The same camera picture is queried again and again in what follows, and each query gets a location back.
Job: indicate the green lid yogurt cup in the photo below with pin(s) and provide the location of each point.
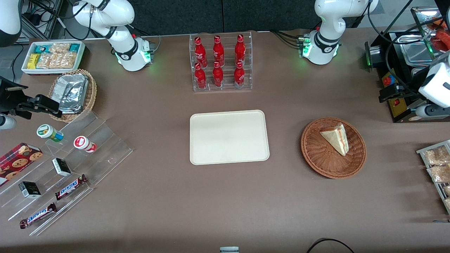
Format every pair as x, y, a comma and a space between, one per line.
49, 133

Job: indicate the clear acrylic bottle rack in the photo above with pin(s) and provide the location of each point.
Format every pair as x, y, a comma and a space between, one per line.
225, 88

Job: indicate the black metal cylinder fixture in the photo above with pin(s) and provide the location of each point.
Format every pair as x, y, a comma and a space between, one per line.
370, 56

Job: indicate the silver foil pack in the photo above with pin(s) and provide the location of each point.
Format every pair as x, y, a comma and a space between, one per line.
72, 82
72, 100

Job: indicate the cream rectangular tray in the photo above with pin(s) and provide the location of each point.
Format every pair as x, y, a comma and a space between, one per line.
228, 137

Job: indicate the tray of packaged snacks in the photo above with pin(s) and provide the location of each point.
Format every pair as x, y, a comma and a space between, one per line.
422, 151

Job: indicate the small black box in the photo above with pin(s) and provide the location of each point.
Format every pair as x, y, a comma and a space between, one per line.
29, 189
61, 167

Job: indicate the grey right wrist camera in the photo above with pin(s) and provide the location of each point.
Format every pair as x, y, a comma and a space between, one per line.
6, 122

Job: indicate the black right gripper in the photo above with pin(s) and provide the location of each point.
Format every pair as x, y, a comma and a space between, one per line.
10, 99

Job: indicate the small grey device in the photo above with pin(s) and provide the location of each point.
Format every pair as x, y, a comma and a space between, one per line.
229, 250

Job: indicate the yellow snack packet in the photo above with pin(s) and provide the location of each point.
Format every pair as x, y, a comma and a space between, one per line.
33, 60

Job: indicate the clear nut snack bag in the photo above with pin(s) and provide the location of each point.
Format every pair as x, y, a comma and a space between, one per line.
439, 174
447, 190
436, 156
448, 203

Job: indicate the red emergency button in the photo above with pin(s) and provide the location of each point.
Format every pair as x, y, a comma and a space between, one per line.
387, 81

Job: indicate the snickers chocolate bar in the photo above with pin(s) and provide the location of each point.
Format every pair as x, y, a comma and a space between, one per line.
38, 215
70, 187

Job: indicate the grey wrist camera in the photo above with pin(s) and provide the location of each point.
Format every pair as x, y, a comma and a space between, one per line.
6, 122
432, 111

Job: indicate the white snack bin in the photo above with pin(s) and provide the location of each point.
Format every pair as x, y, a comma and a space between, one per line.
26, 70

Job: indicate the clear acrylic stepped display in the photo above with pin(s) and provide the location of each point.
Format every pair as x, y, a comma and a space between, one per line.
105, 154

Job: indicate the light tan wicker basket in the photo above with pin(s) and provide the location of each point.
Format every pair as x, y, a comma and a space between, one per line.
90, 95

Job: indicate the triangular sandwich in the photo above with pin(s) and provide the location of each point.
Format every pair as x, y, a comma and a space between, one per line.
335, 138

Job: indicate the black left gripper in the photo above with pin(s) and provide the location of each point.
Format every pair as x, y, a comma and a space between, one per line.
412, 88

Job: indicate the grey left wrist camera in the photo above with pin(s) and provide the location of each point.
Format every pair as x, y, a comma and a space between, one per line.
432, 111

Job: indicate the red sausage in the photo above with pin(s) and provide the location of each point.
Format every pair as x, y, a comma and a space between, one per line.
443, 24
442, 41

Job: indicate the red cola bottle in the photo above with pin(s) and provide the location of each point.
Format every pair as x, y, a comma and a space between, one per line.
218, 52
217, 76
200, 78
240, 51
200, 52
239, 76

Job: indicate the teal snack packet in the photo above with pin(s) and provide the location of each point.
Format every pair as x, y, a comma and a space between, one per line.
74, 47
40, 49

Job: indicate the brown round wicker basket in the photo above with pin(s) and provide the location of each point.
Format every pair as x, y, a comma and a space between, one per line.
323, 158

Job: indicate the steel food pan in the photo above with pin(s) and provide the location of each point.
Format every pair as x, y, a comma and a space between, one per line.
416, 51
416, 72

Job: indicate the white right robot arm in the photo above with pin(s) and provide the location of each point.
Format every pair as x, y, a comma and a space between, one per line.
119, 21

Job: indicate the red lid yogurt cup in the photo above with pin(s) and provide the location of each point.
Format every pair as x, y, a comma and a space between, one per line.
83, 144

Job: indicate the black food warmer appliance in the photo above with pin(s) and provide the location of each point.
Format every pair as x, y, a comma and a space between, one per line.
400, 112

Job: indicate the red cookie box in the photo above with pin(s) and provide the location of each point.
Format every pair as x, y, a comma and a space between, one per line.
17, 161

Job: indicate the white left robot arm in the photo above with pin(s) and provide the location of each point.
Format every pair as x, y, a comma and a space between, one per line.
327, 21

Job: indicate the clear cracker bag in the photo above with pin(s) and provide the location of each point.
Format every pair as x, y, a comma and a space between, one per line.
59, 47
66, 59
47, 61

